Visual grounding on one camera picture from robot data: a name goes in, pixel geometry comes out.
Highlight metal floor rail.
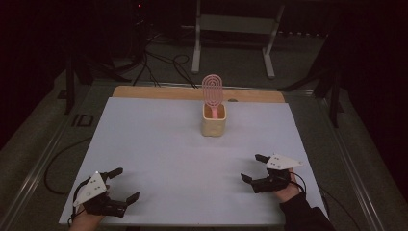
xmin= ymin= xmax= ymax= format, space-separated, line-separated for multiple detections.
xmin=0 ymin=107 xmax=83 ymax=231
xmin=316 ymin=95 xmax=388 ymax=231

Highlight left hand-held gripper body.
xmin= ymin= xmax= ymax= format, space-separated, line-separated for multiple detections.
xmin=72 ymin=171 xmax=128 ymax=218

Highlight black rectangular floor frame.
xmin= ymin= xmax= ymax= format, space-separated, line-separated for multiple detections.
xmin=71 ymin=114 xmax=95 ymax=128

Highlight person's left hand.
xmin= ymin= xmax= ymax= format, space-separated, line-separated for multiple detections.
xmin=67 ymin=184 xmax=111 ymax=231

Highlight white metal stand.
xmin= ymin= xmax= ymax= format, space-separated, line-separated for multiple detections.
xmin=191 ymin=0 xmax=286 ymax=80

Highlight beige square holder cup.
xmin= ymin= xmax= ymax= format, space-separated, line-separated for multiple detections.
xmin=201 ymin=102 xmax=227 ymax=139

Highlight right hand-held gripper black cable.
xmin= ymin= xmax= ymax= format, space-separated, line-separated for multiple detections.
xmin=288 ymin=171 xmax=308 ymax=196

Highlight black stand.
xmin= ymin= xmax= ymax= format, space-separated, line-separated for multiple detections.
xmin=57 ymin=47 xmax=133 ymax=116
xmin=277 ymin=32 xmax=346 ymax=129

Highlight black floor cable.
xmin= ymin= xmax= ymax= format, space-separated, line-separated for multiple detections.
xmin=43 ymin=137 xmax=92 ymax=195

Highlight wooden table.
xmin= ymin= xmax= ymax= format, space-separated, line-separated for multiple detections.
xmin=112 ymin=85 xmax=286 ymax=104

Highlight tangled black floor cables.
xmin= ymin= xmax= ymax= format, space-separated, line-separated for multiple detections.
xmin=133 ymin=32 xmax=199 ymax=90

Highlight pink hairbrush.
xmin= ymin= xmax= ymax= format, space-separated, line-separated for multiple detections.
xmin=201 ymin=73 xmax=224 ymax=120

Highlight white table mat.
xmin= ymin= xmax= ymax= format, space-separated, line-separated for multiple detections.
xmin=58 ymin=96 xmax=331 ymax=227

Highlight hand-held gripper black cable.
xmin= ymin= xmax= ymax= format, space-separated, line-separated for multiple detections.
xmin=288 ymin=171 xmax=308 ymax=196
xmin=66 ymin=177 xmax=94 ymax=227

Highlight person's right hand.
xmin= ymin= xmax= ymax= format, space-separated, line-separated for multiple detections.
xmin=273 ymin=171 xmax=303 ymax=204

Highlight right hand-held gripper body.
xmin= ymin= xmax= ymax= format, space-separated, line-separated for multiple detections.
xmin=251 ymin=153 xmax=304 ymax=194

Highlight left hand-held gripper black cable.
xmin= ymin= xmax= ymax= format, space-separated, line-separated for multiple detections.
xmin=66 ymin=177 xmax=94 ymax=227

